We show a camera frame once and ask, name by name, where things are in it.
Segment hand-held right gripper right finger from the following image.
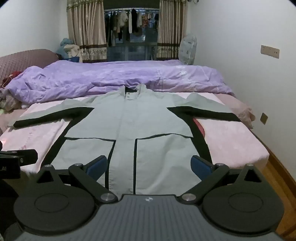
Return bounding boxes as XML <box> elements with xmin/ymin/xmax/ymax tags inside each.
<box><xmin>181</xmin><ymin>155</ymin><xmax>264</xmax><ymax>204</ymax></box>

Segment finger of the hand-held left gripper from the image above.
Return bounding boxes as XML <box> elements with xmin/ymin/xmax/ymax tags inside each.
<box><xmin>0</xmin><ymin>149</ymin><xmax>38</xmax><ymax>166</ymax></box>

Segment pink printed bed sheet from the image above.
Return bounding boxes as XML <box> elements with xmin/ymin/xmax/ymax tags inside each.
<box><xmin>0</xmin><ymin>91</ymin><xmax>270</xmax><ymax>176</ymax></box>

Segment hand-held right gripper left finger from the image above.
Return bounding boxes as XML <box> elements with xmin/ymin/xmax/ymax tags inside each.
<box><xmin>38</xmin><ymin>155</ymin><xmax>118</xmax><ymax>204</ymax></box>

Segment grey-green jacket with black trim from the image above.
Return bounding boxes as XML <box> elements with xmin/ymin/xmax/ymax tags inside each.
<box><xmin>13</xmin><ymin>84</ymin><xmax>241</xmax><ymax>200</ymax></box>

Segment maroon pillow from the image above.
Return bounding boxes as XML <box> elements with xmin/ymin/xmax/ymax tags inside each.
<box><xmin>0</xmin><ymin>49</ymin><xmax>58</xmax><ymax>81</ymax></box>

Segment beige wall switch plate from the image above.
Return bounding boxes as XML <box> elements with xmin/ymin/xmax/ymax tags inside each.
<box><xmin>260</xmin><ymin>45</ymin><xmax>280</xmax><ymax>59</ymax></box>

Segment red cloth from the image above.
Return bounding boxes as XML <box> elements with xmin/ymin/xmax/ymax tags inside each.
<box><xmin>2</xmin><ymin>71</ymin><xmax>23</xmax><ymax>88</ymax></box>

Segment beige striped curtain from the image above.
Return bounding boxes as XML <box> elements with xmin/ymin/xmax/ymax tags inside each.
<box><xmin>157</xmin><ymin>0</ymin><xmax>188</xmax><ymax>61</ymax></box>
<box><xmin>67</xmin><ymin>0</ymin><xmax>108</xmax><ymax>63</ymax></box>

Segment row of hanging clothes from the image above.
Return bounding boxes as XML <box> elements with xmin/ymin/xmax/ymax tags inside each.
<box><xmin>105</xmin><ymin>9</ymin><xmax>160</xmax><ymax>47</ymax></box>

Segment pile of mixed clothes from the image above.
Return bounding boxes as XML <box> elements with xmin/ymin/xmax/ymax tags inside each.
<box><xmin>0</xmin><ymin>88</ymin><xmax>22</xmax><ymax>113</ymax></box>

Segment balcony glass door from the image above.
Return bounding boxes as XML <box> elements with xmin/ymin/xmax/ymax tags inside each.
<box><xmin>104</xmin><ymin>8</ymin><xmax>160</xmax><ymax>62</ymax></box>

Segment purple duvet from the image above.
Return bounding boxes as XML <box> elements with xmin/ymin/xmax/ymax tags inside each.
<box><xmin>3</xmin><ymin>60</ymin><xmax>235</xmax><ymax>109</ymax></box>

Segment blue and white cloth pile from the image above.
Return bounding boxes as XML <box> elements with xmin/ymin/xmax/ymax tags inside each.
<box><xmin>57</xmin><ymin>38</ymin><xmax>83</xmax><ymax>63</ymax></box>

